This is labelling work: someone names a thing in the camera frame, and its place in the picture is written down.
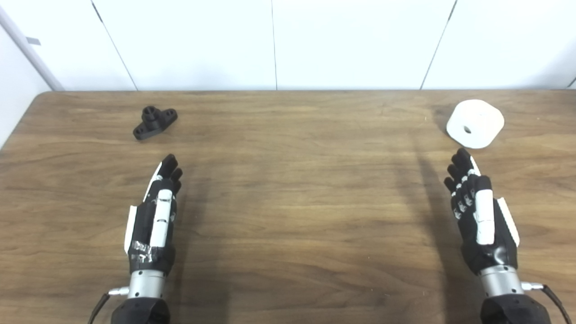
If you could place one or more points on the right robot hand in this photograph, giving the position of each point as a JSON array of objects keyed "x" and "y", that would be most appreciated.
[{"x": 483, "y": 216}]

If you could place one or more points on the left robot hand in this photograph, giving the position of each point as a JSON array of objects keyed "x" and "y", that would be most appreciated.
[{"x": 144, "y": 225}]

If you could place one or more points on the round white piece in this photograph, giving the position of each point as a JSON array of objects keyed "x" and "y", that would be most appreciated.
[{"x": 479, "y": 116}]

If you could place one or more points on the black flanged holder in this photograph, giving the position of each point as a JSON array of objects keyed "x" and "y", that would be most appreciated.
[{"x": 155, "y": 119}]

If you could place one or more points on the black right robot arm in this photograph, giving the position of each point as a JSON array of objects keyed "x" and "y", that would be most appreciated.
[{"x": 513, "y": 310}]

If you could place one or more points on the grey tape mark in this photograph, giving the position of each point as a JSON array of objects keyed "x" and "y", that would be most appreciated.
[{"x": 33, "y": 41}]

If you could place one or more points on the grey wall corner trim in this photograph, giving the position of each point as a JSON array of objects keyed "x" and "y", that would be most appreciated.
[{"x": 28, "y": 50}]

